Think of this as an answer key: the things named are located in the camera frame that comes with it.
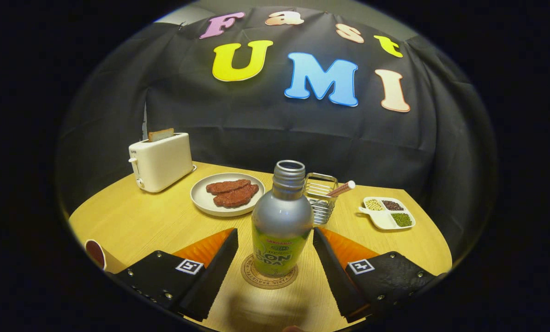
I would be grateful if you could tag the round cork coaster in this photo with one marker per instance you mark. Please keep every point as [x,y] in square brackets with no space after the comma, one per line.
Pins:
[252,276]

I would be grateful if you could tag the wooden table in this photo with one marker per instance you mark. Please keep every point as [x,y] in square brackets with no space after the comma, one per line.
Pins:
[155,216]

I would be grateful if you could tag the green beans pile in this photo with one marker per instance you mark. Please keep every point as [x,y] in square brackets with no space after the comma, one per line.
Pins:
[402,220]

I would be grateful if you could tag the white toaster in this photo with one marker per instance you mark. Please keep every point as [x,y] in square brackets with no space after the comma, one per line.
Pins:
[164,161]

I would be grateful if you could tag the silver bottle with green label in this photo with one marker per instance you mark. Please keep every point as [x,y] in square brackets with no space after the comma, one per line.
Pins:
[282,216]

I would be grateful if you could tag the white divided dish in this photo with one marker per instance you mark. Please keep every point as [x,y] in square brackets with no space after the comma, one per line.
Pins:
[381,220]

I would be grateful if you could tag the toast slice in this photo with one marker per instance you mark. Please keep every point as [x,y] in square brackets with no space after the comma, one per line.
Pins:
[160,134]

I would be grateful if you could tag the yellow beans pile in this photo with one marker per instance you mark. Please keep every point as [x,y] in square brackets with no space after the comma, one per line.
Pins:
[374,204]

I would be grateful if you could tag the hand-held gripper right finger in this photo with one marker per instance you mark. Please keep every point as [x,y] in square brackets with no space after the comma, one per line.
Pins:
[337,281]

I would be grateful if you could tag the brown meat slice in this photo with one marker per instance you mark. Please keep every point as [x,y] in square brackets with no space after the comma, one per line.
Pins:
[226,186]
[236,197]

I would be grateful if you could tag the dark red beans pile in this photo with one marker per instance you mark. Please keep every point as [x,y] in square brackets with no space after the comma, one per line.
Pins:
[392,205]

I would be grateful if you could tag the red and white straw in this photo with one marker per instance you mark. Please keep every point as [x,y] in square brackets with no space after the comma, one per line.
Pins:
[344,187]

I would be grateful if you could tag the white round plate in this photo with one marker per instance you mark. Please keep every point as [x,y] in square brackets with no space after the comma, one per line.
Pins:
[201,198]

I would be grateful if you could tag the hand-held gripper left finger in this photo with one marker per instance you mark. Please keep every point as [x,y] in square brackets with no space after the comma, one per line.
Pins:
[215,281]

